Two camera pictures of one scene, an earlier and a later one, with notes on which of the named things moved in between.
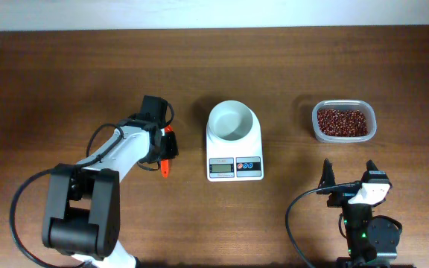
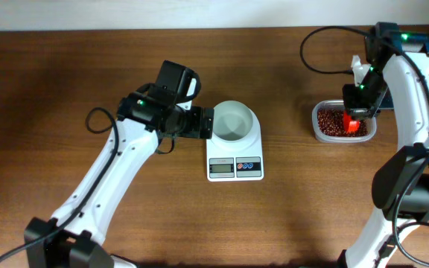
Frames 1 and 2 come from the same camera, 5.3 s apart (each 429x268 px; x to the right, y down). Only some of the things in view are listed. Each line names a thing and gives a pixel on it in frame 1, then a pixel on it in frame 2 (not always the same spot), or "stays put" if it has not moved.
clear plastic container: (347, 105) stays put
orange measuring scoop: (165, 163) → (350, 126)
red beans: (343, 123) stays put
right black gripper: (340, 193) → (351, 104)
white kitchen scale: (238, 161) stays put
